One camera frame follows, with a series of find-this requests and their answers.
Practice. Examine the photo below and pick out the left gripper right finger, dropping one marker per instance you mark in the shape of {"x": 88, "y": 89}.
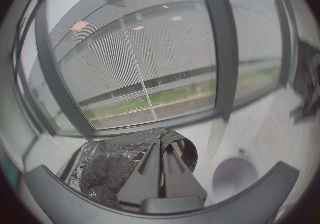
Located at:
{"x": 176, "y": 180}

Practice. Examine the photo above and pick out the window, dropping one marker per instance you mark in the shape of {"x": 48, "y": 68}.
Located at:
{"x": 221, "y": 50}

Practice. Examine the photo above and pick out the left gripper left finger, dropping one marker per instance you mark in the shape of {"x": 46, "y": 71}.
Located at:
{"x": 147, "y": 173}

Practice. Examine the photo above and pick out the black plastic bag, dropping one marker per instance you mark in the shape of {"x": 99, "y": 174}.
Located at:
{"x": 112, "y": 162}

